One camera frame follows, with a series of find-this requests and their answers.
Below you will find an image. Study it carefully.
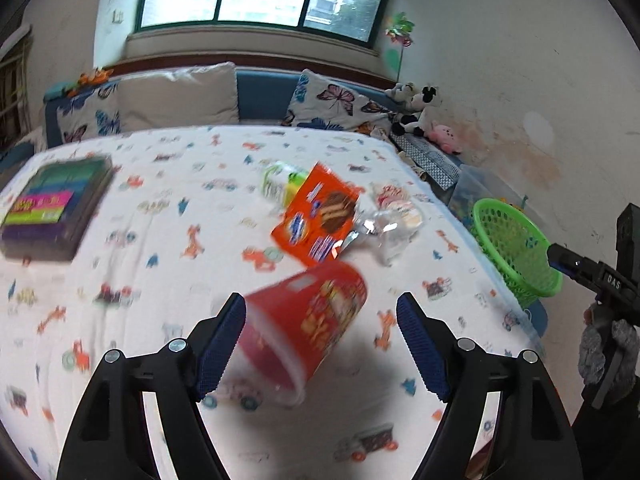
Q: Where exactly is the white red wrapper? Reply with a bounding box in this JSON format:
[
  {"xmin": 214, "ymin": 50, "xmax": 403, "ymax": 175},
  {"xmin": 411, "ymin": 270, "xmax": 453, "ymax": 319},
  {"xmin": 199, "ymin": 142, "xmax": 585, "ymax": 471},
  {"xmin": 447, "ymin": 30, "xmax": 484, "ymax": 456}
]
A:
[{"xmin": 372, "ymin": 183, "xmax": 416, "ymax": 214}]

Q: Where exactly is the red instant noodle cup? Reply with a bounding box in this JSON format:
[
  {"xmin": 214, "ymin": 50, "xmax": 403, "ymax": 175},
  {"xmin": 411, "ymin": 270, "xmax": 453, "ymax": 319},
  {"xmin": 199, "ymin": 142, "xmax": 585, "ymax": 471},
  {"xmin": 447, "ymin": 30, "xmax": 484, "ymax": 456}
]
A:
[{"xmin": 236, "ymin": 261, "xmax": 368, "ymax": 406}]

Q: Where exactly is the patterned grey cloth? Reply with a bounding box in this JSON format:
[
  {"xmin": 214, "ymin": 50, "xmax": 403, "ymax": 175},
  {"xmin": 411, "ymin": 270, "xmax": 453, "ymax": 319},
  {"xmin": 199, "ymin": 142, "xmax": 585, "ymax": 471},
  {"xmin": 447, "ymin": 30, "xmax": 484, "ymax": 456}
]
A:
[{"xmin": 390, "ymin": 133, "xmax": 461, "ymax": 192}]

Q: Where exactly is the cow plush toy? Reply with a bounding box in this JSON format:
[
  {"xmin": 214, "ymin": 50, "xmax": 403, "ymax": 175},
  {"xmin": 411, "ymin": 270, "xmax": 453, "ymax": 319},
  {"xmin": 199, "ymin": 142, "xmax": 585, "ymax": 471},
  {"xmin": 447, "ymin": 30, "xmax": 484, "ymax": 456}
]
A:
[{"xmin": 384, "ymin": 82, "xmax": 442, "ymax": 138}]

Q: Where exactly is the beige cushion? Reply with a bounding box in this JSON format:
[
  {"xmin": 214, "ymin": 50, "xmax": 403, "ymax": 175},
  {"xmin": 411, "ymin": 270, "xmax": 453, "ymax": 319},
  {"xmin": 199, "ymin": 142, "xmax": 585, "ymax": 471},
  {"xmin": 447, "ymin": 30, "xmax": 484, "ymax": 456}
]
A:
[{"xmin": 117, "ymin": 62, "xmax": 240, "ymax": 132}]

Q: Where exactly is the orange snack bag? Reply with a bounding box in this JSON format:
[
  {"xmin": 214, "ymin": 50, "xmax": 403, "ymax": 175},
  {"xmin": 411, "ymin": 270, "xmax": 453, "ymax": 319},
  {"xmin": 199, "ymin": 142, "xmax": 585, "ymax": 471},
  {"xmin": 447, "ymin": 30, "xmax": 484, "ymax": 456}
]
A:
[{"xmin": 271, "ymin": 162, "xmax": 359, "ymax": 268}]

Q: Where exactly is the blue sofa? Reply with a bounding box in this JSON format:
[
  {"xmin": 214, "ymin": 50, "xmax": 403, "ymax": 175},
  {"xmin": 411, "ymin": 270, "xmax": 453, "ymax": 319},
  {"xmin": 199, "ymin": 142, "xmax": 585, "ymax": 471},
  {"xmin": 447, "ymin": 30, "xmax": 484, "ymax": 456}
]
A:
[{"xmin": 43, "ymin": 68, "xmax": 548, "ymax": 336}]

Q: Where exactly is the left butterfly pillow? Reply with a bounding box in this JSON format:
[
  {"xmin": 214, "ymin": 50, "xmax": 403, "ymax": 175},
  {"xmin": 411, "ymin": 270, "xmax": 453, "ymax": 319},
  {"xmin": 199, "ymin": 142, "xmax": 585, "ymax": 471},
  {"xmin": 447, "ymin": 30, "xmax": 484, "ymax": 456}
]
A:
[{"xmin": 54, "ymin": 82, "xmax": 122, "ymax": 143}]

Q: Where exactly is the pinwheel toy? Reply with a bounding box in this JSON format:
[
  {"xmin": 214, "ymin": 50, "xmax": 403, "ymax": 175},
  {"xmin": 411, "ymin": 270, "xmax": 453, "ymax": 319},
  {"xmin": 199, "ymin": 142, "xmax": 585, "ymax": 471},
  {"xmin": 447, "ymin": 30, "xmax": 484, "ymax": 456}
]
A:
[{"xmin": 385, "ymin": 11, "xmax": 416, "ymax": 81}]

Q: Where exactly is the clear plastic storage bin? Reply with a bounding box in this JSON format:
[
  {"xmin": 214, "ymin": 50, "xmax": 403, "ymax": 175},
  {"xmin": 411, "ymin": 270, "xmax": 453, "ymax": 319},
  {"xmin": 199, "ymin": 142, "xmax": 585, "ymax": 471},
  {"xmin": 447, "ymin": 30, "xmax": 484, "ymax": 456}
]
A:
[{"xmin": 447, "ymin": 162, "xmax": 539, "ymax": 231}]

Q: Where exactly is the butterfly print pillow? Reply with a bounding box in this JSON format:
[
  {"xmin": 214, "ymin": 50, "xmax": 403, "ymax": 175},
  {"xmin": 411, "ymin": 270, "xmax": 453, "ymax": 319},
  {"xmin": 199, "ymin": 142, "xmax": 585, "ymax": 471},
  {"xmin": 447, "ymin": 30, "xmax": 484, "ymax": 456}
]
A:
[{"xmin": 282, "ymin": 70, "xmax": 395, "ymax": 136}]

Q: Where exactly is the green plastic mesh basket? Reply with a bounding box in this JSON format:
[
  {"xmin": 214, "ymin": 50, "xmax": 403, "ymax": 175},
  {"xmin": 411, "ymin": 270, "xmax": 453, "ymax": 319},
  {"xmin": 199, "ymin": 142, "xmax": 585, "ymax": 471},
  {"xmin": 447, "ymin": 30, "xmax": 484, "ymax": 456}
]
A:
[{"xmin": 471, "ymin": 198, "xmax": 563, "ymax": 309}]

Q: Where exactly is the colourful book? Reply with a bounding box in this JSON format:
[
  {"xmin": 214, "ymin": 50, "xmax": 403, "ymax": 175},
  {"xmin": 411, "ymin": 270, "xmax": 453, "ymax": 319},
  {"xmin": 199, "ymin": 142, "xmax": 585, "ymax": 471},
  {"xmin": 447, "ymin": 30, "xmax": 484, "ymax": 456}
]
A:
[{"xmin": 1, "ymin": 156, "xmax": 115, "ymax": 262}]

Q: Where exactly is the pink plush toy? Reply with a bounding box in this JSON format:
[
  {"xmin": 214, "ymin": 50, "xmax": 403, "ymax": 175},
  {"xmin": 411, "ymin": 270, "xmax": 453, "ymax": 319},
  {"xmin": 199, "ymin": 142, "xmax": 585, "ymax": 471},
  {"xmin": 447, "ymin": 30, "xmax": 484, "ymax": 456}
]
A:
[{"xmin": 426, "ymin": 122, "xmax": 461, "ymax": 156}]

